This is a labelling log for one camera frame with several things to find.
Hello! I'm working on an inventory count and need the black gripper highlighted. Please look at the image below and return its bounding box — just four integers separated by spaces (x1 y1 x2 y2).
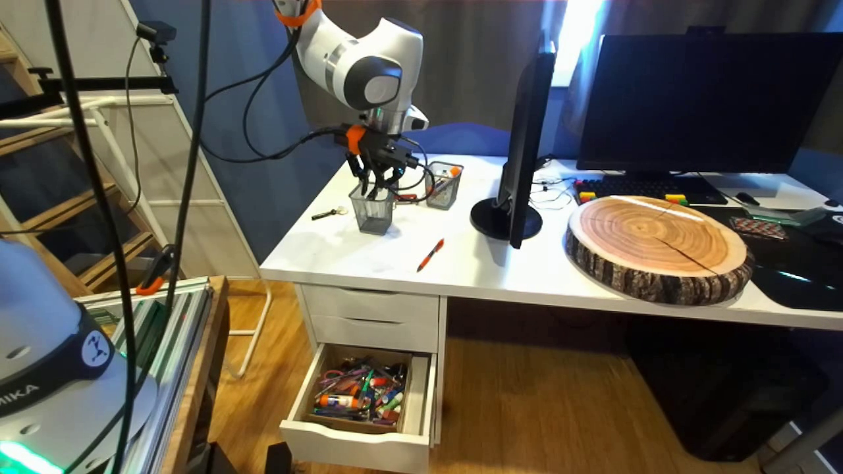
353 123 426 199

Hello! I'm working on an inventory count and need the white metal rack frame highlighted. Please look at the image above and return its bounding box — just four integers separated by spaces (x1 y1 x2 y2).
0 87 278 380

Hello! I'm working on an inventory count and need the white closed drawer front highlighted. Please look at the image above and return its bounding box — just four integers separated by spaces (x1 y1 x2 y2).
300 285 444 355

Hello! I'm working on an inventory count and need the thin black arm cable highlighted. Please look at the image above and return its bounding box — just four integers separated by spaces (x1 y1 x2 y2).
195 23 357 169

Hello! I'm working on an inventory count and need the thick black cable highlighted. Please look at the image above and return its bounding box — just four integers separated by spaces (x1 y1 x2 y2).
64 0 217 474
42 0 139 474

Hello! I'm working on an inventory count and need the black floor stand base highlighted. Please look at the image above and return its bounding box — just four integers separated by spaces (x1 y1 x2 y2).
203 440 296 474

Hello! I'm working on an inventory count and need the round wooden log slab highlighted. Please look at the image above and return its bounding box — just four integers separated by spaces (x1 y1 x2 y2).
565 191 756 307

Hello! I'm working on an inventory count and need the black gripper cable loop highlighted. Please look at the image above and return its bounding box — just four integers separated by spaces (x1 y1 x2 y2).
393 161 441 208

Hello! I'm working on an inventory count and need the wooden shelf unit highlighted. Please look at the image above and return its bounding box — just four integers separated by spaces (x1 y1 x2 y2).
0 23 189 298

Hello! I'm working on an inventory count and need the slim black monitor with stand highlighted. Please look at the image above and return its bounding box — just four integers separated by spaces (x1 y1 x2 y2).
469 48 558 249

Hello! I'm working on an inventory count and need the black computer case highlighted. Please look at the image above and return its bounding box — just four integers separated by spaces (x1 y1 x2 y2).
624 312 829 466

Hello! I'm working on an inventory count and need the large black monitor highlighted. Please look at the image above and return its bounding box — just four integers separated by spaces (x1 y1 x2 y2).
574 28 843 199

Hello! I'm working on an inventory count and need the colourful pens heap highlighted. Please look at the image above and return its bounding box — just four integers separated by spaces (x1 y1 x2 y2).
308 352 411 431

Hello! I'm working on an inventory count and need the black horizontal bar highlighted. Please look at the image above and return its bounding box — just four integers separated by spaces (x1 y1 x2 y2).
23 65 174 98

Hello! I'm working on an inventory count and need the black mouse pad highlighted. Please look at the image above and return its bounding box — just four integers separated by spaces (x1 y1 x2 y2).
700 204 843 312

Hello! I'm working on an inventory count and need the black clamp knob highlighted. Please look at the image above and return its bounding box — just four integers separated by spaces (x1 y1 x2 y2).
133 17 180 67

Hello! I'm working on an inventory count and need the white Franka robot base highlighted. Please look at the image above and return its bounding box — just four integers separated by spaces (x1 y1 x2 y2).
0 233 166 474

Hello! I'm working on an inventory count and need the orange black spring clamp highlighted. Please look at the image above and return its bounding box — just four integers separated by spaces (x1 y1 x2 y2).
134 243 185 298

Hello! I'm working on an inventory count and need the orange cable strap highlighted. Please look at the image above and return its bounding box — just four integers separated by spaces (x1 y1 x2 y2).
272 0 325 32

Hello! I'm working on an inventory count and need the orange gripper mount bracket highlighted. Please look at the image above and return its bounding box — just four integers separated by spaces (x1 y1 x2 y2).
343 123 370 158

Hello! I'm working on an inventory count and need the wooden edged cart top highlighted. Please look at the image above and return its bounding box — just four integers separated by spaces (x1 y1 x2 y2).
73 273 235 474

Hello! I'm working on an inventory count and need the red pen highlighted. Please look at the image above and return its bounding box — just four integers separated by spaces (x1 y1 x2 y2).
415 236 449 277

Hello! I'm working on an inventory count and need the white open drawer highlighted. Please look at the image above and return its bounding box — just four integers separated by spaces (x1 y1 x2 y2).
278 340 441 474

